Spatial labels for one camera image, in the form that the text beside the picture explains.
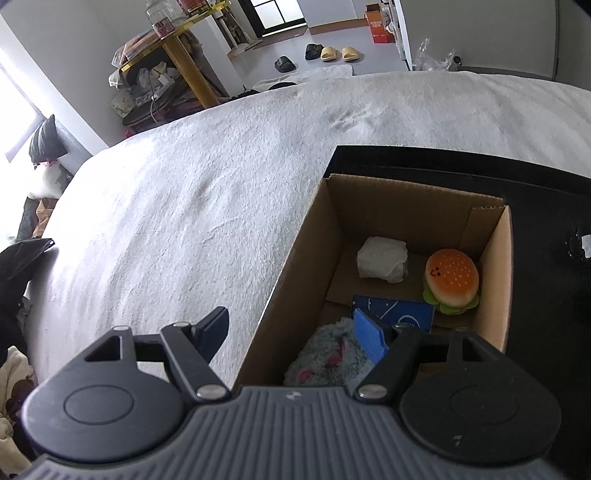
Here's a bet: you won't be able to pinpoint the yellow table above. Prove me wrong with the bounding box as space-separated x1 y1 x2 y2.
117 2 229 110

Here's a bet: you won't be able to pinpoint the white floor towel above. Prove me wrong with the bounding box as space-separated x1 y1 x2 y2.
252 65 355 89

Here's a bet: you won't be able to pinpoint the black clothes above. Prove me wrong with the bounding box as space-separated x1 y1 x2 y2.
0 237 57 326

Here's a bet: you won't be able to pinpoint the glass pane door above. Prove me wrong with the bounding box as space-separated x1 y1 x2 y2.
238 0 308 34

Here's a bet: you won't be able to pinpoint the hamburger plush toy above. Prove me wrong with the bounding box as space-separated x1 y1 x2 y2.
423 249 482 315

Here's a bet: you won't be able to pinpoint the clear plastic bag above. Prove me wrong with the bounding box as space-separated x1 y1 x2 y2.
411 39 461 73

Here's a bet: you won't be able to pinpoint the dark pillow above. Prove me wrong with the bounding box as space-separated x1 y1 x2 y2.
28 114 66 164

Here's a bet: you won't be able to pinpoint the cream patterned cloth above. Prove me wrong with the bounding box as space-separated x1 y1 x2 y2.
0 346 38 464

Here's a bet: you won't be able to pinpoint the white bag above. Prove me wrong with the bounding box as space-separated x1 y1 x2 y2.
28 161 73 200

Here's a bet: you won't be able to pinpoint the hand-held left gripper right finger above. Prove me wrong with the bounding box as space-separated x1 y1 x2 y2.
353 308 504 401

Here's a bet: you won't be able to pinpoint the white stand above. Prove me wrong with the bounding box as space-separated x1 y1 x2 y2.
212 9 265 57

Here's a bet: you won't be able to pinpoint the clear glass jar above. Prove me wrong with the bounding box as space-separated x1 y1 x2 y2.
147 0 174 36

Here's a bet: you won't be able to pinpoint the pile of clutter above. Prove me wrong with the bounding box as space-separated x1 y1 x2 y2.
108 32 218 129

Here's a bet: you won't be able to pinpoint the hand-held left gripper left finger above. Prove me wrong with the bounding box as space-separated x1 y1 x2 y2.
78 307 230 402

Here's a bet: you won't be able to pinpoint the orange box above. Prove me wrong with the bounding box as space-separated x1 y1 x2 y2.
365 4 393 45

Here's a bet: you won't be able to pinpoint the fluffy blue plush toy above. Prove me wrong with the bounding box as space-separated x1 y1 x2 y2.
284 316 384 387

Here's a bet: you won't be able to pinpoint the white blanket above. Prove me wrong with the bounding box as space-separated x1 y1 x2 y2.
18 69 591 384

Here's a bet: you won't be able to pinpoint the blue tissue packet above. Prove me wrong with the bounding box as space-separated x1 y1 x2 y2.
352 295 435 334

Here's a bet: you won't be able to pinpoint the brown cardboard box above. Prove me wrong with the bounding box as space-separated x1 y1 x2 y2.
233 173 514 388

